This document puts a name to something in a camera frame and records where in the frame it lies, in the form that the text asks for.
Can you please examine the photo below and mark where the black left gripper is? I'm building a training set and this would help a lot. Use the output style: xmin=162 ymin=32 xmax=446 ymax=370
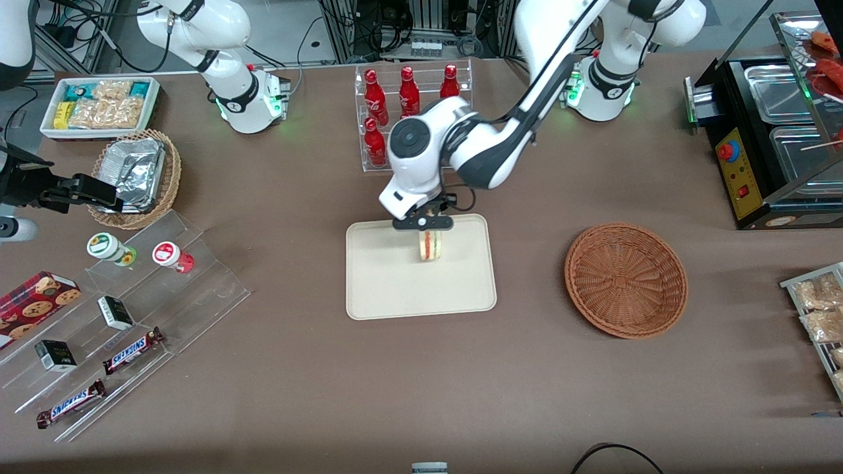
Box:
xmin=393 ymin=203 xmax=455 ymax=248

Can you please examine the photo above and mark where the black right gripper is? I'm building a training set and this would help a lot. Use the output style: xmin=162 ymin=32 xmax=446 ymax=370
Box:
xmin=0 ymin=146 xmax=127 ymax=213

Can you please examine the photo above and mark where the sandwich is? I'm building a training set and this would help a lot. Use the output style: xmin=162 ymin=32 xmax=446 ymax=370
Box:
xmin=418 ymin=230 xmax=444 ymax=263

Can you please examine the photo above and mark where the cream plastic tray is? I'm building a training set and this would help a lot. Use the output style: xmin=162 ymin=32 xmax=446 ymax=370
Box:
xmin=346 ymin=213 xmax=497 ymax=321

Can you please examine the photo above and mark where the aluminium foil tray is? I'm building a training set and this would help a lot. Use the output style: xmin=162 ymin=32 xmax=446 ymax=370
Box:
xmin=99 ymin=137 xmax=167 ymax=213
xmin=99 ymin=140 xmax=167 ymax=214

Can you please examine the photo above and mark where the light wicker basket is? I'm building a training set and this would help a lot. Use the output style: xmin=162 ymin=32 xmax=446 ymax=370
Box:
xmin=87 ymin=128 xmax=182 ymax=230

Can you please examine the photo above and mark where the brown wicker basket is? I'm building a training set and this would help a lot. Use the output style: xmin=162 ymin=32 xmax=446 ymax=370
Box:
xmin=564 ymin=223 xmax=689 ymax=340

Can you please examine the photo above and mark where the white plastic snack bin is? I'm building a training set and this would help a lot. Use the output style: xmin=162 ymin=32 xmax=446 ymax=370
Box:
xmin=40 ymin=77 xmax=161 ymax=142

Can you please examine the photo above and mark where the clear cracker bag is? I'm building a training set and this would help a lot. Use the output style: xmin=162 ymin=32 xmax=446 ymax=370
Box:
xmin=69 ymin=97 xmax=147 ymax=130
xmin=92 ymin=79 xmax=134 ymax=101

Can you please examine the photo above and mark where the green lidded sunflower cup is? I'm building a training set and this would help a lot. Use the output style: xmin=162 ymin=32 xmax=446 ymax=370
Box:
xmin=86 ymin=232 xmax=138 ymax=267

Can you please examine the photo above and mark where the clear acrylic bottle rack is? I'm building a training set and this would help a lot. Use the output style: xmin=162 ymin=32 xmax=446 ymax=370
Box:
xmin=354 ymin=59 xmax=475 ymax=174

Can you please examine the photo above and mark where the red lidded yogurt cup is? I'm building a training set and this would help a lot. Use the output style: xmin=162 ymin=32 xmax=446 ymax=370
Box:
xmin=151 ymin=241 xmax=195 ymax=275

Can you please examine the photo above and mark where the red chocolate chip cookie box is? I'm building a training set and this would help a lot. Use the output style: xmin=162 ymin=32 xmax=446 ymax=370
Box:
xmin=0 ymin=271 xmax=82 ymax=350

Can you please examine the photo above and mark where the small black carton box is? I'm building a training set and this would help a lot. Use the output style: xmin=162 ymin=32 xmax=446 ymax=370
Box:
xmin=34 ymin=339 xmax=78 ymax=373
xmin=97 ymin=296 xmax=135 ymax=331

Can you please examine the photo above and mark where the clear acrylic stepped shelf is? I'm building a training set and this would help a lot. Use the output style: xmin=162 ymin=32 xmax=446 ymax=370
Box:
xmin=0 ymin=209 xmax=252 ymax=443

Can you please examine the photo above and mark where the Snickers chocolate bar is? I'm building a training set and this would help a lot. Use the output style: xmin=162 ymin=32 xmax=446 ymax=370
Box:
xmin=36 ymin=379 xmax=107 ymax=430
xmin=102 ymin=327 xmax=165 ymax=376

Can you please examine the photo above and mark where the black food warmer machine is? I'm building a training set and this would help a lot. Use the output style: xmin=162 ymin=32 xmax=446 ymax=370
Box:
xmin=684 ymin=10 xmax=843 ymax=231

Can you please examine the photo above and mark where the stainless steel pan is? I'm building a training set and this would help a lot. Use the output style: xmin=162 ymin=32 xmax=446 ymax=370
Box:
xmin=769 ymin=125 xmax=843 ymax=193
xmin=744 ymin=64 xmax=821 ymax=124

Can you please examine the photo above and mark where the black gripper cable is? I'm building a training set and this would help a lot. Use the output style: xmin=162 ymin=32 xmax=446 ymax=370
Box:
xmin=441 ymin=186 xmax=476 ymax=213

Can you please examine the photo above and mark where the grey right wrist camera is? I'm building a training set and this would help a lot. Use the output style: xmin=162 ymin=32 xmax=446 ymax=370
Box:
xmin=0 ymin=219 xmax=38 ymax=243

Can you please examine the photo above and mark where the aluminium frame rack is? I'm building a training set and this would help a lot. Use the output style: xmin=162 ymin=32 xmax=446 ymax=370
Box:
xmin=319 ymin=0 xmax=521 ymax=63

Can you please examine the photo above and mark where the grey wire rack tray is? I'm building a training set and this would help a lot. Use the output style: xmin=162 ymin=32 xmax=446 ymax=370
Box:
xmin=780 ymin=262 xmax=843 ymax=404

